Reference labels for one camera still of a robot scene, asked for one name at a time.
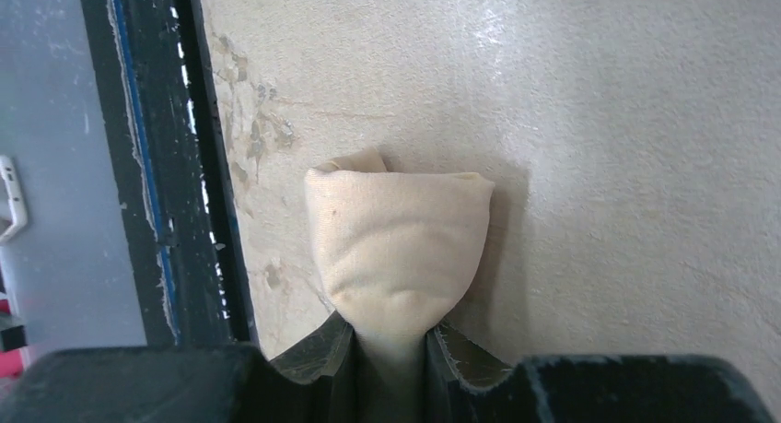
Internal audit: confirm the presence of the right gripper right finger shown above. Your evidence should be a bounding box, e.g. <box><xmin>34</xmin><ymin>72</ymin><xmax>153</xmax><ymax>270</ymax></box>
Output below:
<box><xmin>425</xmin><ymin>323</ymin><xmax>773</xmax><ymax>422</ymax></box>

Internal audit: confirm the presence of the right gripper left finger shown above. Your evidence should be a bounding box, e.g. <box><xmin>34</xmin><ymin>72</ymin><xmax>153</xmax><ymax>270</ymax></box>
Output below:
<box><xmin>1</xmin><ymin>314</ymin><xmax>356</xmax><ymax>422</ymax></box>

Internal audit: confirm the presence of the white smartphone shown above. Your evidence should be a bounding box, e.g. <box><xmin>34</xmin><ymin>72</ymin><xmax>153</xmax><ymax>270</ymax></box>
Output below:
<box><xmin>1</xmin><ymin>155</ymin><xmax>29</xmax><ymax>245</ymax></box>

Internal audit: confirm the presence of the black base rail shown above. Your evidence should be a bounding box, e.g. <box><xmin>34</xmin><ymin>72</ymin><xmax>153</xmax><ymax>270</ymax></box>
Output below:
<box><xmin>81</xmin><ymin>0</ymin><xmax>258</xmax><ymax>346</ymax></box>

